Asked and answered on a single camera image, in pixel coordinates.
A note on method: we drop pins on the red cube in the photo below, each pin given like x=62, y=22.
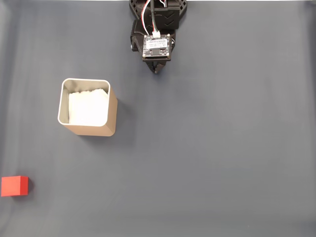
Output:
x=12, y=186

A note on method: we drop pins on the tan metal box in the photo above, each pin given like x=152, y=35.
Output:
x=112, y=116

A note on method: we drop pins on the white paper padding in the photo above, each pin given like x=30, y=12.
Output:
x=86, y=108

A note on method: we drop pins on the dark grey table cloth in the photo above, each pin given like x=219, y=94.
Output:
x=197, y=148

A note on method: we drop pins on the camera circuit board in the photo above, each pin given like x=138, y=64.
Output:
x=155, y=48

